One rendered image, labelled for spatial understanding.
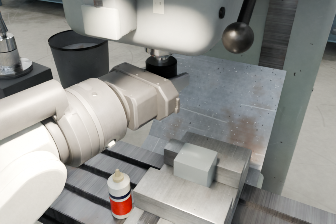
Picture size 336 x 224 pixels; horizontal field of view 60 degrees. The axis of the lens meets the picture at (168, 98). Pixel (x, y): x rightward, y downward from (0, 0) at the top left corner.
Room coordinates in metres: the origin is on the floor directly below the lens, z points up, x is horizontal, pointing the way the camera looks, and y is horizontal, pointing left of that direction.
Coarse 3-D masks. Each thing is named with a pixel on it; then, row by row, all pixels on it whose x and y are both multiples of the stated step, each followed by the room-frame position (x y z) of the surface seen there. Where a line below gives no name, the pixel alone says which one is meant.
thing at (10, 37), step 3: (9, 33) 0.61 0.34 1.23; (6, 36) 0.59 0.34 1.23; (9, 36) 0.59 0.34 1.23; (12, 36) 0.60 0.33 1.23; (0, 39) 0.58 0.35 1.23; (3, 39) 0.58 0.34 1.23; (6, 39) 0.58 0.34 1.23; (9, 39) 0.59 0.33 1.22; (12, 39) 0.59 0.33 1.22; (0, 42) 0.58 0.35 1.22; (3, 42) 0.58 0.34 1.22; (6, 42) 0.58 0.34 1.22
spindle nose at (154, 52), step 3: (147, 48) 0.38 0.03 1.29; (147, 51) 0.38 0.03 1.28; (150, 51) 0.38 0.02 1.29; (153, 51) 0.37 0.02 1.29; (156, 51) 0.37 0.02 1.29; (159, 51) 0.37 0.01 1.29; (162, 51) 0.37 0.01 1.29; (165, 51) 0.37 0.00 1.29; (150, 54) 0.38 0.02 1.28; (153, 54) 0.37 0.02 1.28; (156, 54) 0.37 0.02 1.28; (159, 54) 0.37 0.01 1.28; (162, 54) 0.37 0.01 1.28; (165, 54) 0.37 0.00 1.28; (168, 54) 0.37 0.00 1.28; (171, 54) 0.38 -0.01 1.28
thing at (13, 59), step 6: (12, 42) 0.59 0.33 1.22; (0, 48) 0.57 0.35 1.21; (6, 48) 0.58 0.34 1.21; (12, 48) 0.59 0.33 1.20; (0, 54) 0.57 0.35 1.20; (6, 54) 0.58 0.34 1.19; (12, 54) 0.58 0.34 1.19; (18, 54) 0.60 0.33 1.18; (0, 60) 0.57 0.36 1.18; (6, 60) 0.58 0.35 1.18; (12, 60) 0.58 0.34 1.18; (18, 60) 0.59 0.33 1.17; (0, 66) 0.58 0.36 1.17; (6, 66) 0.57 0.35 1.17; (12, 66) 0.58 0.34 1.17; (18, 66) 0.59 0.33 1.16
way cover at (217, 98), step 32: (192, 64) 0.75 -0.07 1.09; (224, 64) 0.72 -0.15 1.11; (192, 96) 0.70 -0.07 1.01; (224, 96) 0.67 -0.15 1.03; (256, 96) 0.64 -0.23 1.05; (160, 128) 0.67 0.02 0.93; (192, 128) 0.64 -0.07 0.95; (224, 128) 0.62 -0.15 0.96; (256, 128) 0.60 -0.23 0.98; (256, 160) 0.54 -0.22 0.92
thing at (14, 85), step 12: (24, 60) 0.63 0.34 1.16; (0, 72) 0.56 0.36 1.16; (12, 72) 0.56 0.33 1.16; (24, 72) 0.58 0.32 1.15; (36, 72) 0.59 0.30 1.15; (48, 72) 0.61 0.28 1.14; (0, 84) 0.53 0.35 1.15; (12, 84) 0.53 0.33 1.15; (24, 84) 0.55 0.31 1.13; (36, 84) 0.58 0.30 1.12; (0, 96) 0.52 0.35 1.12
